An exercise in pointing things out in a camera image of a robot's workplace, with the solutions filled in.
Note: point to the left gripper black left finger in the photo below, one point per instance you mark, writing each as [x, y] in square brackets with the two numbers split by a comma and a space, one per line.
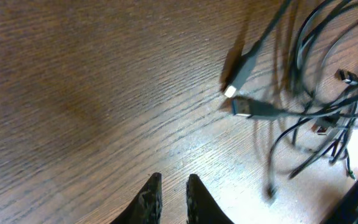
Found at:
[146, 207]

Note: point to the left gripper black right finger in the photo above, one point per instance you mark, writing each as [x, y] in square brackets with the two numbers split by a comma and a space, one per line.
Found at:
[201, 206]

